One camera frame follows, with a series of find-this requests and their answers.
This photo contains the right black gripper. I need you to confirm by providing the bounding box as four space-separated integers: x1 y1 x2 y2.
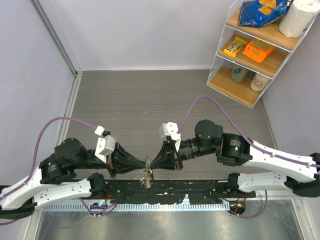
150 137 218 171

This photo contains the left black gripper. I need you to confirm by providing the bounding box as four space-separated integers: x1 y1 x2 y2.
74 141 148 178

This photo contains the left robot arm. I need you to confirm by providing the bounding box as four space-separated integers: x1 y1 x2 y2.
0 135 146 221

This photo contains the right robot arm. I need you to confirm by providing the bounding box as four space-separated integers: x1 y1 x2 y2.
149 119 320 198

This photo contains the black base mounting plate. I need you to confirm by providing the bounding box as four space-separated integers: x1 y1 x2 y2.
105 179 256 205

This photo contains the green grey mug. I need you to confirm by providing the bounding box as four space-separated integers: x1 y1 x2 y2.
230 64 249 83

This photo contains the white printed cup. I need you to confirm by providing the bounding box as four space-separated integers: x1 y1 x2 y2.
250 73 270 92

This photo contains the yellow candy bag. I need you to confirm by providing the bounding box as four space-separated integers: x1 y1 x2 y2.
223 37 248 58

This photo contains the orange candy bag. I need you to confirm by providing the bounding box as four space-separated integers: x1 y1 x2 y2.
243 39 276 63

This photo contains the blue chips bag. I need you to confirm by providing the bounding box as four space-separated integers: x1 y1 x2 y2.
238 0 292 28

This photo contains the white paper towel roll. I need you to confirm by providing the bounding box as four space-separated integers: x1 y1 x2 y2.
278 0 320 38

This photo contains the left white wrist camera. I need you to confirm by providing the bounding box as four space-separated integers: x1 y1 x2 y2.
94 135 116 164

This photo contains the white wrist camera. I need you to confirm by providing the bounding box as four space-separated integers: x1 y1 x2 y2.
159 122 181 152
94 135 116 164

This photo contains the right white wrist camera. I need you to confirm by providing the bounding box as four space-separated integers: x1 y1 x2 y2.
159 122 181 152

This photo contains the slotted cable duct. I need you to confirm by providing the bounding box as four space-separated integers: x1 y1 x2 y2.
51 201 230 213

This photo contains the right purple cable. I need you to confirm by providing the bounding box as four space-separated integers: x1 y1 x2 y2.
178 94 320 218

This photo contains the white wire shelf rack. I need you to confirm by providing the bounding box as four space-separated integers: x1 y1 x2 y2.
206 0 313 109

